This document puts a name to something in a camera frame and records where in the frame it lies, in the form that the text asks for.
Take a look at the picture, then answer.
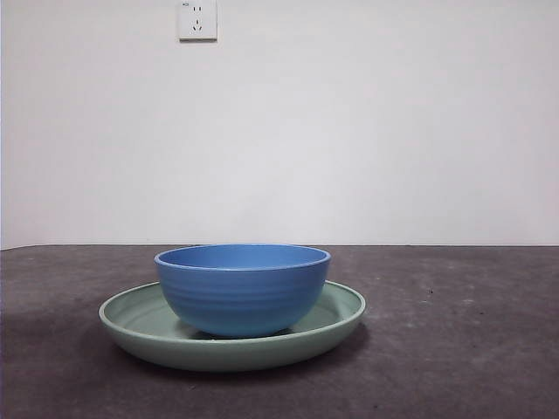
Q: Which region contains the blue ribbed bowl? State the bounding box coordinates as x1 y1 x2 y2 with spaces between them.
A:
153 244 332 340

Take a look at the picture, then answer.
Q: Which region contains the pale green round plate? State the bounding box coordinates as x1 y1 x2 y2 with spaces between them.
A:
98 278 368 374

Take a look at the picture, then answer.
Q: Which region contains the white wall socket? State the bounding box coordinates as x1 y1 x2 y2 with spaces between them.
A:
176 0 218 44

